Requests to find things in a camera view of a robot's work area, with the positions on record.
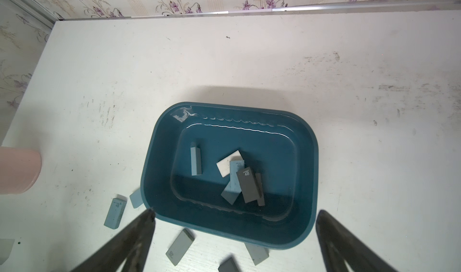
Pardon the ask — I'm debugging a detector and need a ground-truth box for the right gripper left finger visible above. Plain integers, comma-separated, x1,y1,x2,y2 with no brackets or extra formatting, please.
73,209,156,272

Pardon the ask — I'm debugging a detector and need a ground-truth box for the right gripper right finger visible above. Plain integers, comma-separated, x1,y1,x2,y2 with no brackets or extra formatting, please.
315,210,395,272

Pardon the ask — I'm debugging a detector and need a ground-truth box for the teal plastic storage box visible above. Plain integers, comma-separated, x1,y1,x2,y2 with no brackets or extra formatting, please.
140,102,319,250

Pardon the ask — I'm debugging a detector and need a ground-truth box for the white eraser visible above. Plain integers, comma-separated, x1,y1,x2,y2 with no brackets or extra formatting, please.
216,150,243,178

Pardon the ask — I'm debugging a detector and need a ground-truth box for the grey eraser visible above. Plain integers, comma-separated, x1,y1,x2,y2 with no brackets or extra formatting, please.
245,243,270,266
221,183,241,205
0,238,15,265
166,229,194,266

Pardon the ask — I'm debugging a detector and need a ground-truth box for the pink pen cup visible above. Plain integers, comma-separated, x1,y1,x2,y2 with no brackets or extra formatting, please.
1,147,42,195

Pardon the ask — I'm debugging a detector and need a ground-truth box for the grey-blue eraser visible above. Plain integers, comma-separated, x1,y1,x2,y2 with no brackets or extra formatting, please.
190,147,202,176
104,198,127,230
130,188,144,208
229,159,245,194

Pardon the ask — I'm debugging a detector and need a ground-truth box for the grey eraser by box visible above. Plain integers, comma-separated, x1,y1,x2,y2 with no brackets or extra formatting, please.
245,243,270,266

